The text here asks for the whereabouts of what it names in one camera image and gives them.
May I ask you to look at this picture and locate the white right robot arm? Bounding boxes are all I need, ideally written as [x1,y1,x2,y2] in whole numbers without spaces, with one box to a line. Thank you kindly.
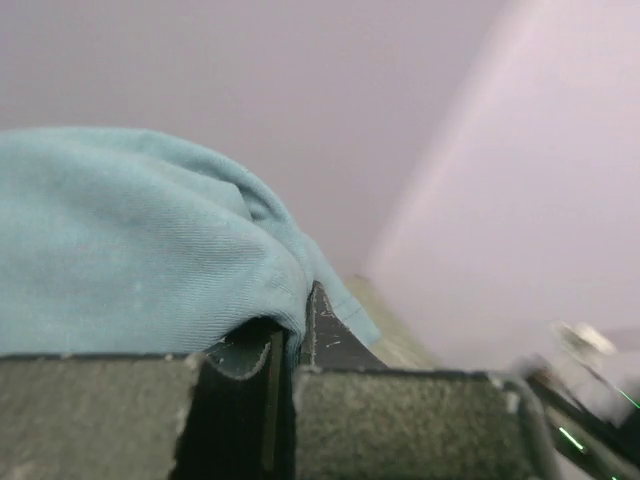
[293,284,639,479]

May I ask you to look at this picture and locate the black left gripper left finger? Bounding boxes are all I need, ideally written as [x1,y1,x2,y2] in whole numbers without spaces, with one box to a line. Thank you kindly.
[1,321,284,479]

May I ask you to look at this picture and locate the grey-blue t shirt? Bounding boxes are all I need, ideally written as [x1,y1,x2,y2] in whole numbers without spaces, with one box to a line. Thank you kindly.
[1,127,379,353]

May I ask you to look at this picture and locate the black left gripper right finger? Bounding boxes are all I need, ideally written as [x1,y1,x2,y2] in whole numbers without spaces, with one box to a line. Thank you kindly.
[294,284,545,479]

